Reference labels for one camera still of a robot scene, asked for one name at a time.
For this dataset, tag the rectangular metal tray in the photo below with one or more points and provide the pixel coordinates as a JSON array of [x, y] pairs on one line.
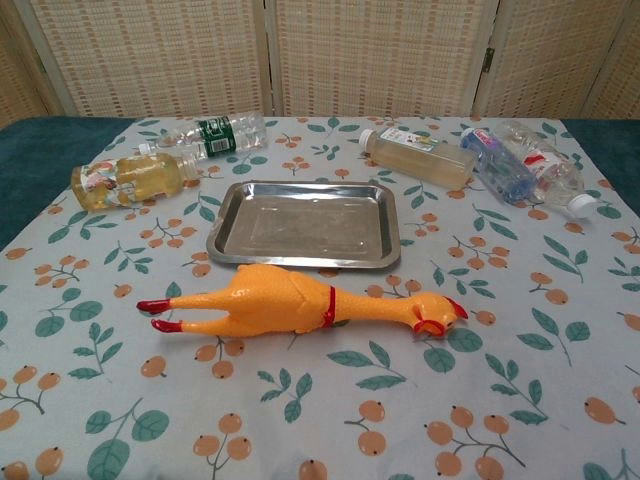
[[305, 225]]

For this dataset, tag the clear bottle green label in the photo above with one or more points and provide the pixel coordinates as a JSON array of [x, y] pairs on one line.
[[220, 132]]

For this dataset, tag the metal screen hinge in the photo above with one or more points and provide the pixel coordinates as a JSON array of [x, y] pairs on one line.
[[489, 60]]

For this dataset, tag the orange rubber toy chicken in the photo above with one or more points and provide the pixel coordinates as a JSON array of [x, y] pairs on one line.
[[270, 300]]

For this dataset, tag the woven folding screen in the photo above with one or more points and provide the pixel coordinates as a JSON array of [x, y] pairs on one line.
[[150, 55]]

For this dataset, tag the yellow drink bottle peach label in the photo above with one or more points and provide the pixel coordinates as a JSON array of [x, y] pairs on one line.
[[130, 180]]

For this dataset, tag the clear bottle red label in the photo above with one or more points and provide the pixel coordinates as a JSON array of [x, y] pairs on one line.
[[550, 165]]

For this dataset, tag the clear bottle blue label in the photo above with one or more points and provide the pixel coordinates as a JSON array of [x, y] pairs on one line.
[[500, 167]]

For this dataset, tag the floral leaf print tablecloth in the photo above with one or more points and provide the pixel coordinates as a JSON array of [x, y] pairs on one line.
[[320, 400]]

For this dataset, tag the pale juice bottle white cap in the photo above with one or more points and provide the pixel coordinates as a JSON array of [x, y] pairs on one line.
[[425, 155]]

